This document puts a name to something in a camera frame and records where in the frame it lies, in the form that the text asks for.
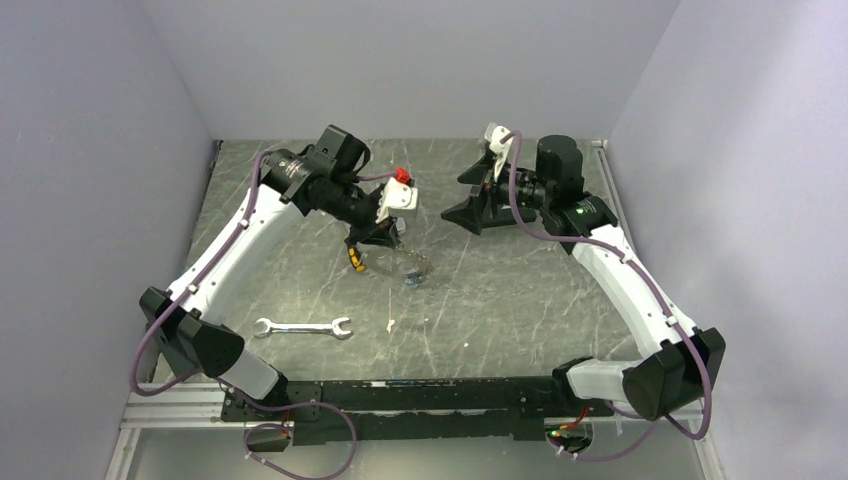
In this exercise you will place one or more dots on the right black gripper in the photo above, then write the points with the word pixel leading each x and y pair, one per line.
pixel 469 213

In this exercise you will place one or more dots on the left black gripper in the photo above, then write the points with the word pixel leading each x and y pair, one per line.
pixel 383 234

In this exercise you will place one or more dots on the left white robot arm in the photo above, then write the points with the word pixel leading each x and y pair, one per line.
pixel 186 320

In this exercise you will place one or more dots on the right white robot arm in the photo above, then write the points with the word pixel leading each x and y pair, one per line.
pixel 678 361

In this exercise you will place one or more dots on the yellow black screwdriver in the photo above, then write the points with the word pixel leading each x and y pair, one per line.
pixel 354 255

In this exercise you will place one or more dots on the silver open-end wrench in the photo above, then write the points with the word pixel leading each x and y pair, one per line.
pixel 264 327

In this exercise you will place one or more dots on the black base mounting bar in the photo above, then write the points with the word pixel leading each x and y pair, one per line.
pixel 522 408

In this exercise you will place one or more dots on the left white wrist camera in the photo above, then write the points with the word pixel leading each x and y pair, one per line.
pixel 398 198

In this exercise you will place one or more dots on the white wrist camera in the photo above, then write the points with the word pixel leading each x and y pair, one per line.
pixel 499 139
pixel 398 198

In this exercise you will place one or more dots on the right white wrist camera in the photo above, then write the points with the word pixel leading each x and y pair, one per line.
pixel 499 139

